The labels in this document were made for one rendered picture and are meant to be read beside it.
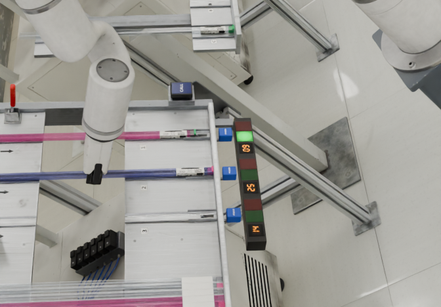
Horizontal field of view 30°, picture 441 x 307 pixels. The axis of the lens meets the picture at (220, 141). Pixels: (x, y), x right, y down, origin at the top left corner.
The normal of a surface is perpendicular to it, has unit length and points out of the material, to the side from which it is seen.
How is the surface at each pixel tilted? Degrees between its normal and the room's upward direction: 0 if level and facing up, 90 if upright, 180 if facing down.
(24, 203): 44
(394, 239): 0
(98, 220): 0
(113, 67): 54
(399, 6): 90
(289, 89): 0
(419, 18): 90
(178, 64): 90
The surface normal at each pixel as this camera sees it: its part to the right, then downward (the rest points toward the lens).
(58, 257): -0.65, -0.44
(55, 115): 0.07, 0.77
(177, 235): 0.06, -0.64
